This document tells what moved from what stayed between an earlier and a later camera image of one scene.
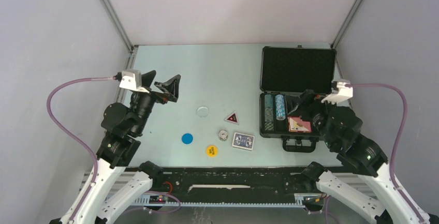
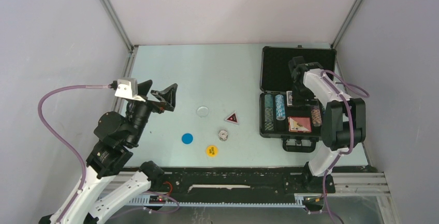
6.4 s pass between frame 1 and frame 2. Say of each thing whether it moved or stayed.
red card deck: stayed
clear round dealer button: stayed
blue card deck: moved
